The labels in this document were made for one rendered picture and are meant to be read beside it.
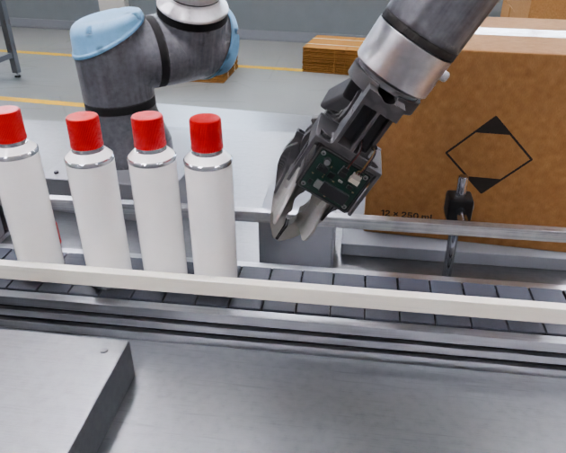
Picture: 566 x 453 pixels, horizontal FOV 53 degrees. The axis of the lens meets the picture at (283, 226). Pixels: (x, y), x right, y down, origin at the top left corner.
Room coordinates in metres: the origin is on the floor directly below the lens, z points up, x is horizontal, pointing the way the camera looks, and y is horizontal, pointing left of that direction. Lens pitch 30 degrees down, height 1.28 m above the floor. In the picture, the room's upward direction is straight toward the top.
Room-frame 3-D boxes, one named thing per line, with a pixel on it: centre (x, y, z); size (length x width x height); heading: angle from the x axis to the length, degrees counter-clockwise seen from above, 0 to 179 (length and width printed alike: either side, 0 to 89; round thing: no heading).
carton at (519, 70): (0.82, -0.29, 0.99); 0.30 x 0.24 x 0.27; 78
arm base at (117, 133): (0.93, 0.27, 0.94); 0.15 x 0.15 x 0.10
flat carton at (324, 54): (5.01, -0.54, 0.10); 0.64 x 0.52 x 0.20; 73
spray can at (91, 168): (0.57, 0.21, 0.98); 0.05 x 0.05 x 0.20
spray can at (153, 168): (0.57, 0.14, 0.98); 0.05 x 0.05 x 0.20
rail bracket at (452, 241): (0.59, -0.21, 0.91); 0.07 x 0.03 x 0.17; 172
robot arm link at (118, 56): (0.94, 0.27, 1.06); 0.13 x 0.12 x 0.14; 122
